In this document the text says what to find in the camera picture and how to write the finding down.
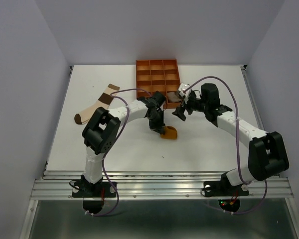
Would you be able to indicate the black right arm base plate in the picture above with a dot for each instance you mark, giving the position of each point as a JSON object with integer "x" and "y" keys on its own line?
{"x": 217, "y": 189}

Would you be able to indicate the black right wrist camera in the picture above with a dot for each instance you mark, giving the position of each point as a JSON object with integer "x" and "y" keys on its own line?
{"x": 210, "y": 93}

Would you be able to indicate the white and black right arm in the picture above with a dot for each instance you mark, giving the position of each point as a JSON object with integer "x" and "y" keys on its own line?
{"x": 267, "y": 155}

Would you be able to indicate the orange compartment tray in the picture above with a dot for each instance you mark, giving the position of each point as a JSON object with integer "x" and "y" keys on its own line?
{"x": 157, "y": 75}

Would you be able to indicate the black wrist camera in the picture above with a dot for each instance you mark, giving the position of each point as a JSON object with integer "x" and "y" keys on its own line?
{"x": 158, "y": 98}
{"x": 210, "y": 93}

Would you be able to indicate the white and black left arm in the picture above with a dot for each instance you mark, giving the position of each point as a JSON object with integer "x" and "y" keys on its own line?
{"x": 102, "y": 130}

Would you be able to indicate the tan sock with red cuff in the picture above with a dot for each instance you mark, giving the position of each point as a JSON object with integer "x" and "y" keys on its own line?
{"x": 173, "y": 97}

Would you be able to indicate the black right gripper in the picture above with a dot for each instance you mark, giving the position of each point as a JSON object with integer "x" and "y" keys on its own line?
{"x": 179, "y": 111}

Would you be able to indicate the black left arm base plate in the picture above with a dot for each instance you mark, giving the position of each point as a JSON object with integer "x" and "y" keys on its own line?
{"x": 99, "y": 190}

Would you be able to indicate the cream and brown striped sock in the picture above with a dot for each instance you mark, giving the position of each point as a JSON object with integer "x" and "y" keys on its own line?
{"x": 103, "y": 101}

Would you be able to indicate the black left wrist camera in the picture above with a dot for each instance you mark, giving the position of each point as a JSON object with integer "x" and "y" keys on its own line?
{"x": 158, "y": 98}

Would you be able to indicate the mustard yellow sock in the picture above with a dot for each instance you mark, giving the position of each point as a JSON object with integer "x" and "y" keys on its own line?
{"x": 169, "y": 132}

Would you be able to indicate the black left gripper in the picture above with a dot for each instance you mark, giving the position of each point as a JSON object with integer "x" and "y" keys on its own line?
{"x": 158, "y": 127}

